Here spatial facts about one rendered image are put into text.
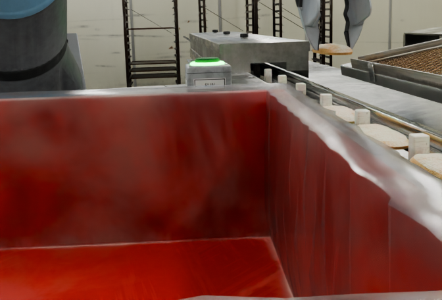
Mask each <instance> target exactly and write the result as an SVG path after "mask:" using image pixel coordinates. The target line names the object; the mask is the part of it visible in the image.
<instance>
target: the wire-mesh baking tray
mask: <svg viewBox="0 0 442 300"><path fill-rule="evenodd" d="M368 63H373V64H374V68H375V73H376V74H382V75H385V76H390V77H394V78H398V79H402V80H407V81H410V82H416V83H419V84H424V85H427V86H432V87H435V88H441V89H442V38H441V39H436V40H433V41H427V42H423V43H418V44H414V45H409V46H405V47H400V48H396V49H390V50H387V51H382V52H378V53H372V54H369V55H363V56H359V57H358V59H351V66H352V68H356V69H360V70H365V71H368ZM368 72H369V71H368Z"/></svg>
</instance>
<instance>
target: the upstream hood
mask: <svg viewBox="0 0 442 300"><path fill-rule="evenodd" d="M189 38H190V46H191V48H192V50H194V51H195V52H196V53H198V54H199V55H200V56H201V57H218V58H219V59H220V61H224V62H225V63H227V64H229V65H230V66H231V68H232V73H240V72H250V63H269V64H273V65H274V66H278V67H280V68H282V69H285V70H286V71H290V72H293V73H296V74H298V75H301V76H304V77H306V78H308V52H309V51H310V43H309V41H303V40H298V39H287V38H282V37H272V36H263V35H257V34H247V33H241V32H230V31H225V32H218V30H212V32H205V33H189Z"/></svg>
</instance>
